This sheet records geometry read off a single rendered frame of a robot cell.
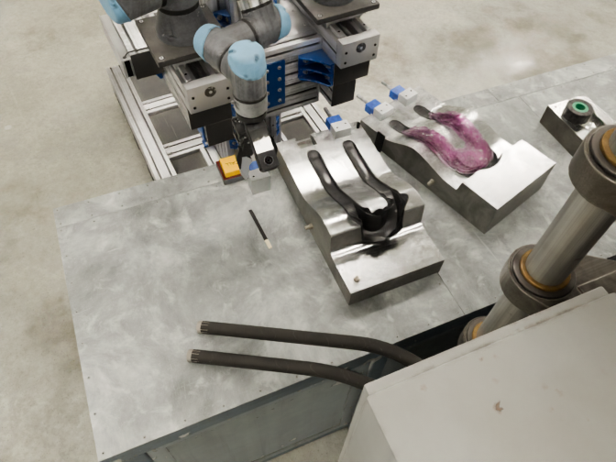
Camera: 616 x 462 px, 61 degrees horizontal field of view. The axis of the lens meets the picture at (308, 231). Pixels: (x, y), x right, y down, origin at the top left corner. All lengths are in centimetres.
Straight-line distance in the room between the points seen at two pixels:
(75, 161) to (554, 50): 287
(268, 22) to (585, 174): 80
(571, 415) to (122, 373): 97
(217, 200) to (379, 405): 107
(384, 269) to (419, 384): 80
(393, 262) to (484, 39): 255
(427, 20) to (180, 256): 274
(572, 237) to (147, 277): 99
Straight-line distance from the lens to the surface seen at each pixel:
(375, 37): 174
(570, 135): 180
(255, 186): 134
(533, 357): 57
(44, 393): 225
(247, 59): 110
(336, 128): 151
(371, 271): 129
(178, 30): 159
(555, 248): 78
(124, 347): 131
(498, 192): 147
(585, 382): 58
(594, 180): 66
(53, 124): 311
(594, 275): 90
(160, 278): 137
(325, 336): 116
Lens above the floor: 195
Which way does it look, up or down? 54 degrees down
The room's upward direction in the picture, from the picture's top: 3 degrees clockwise
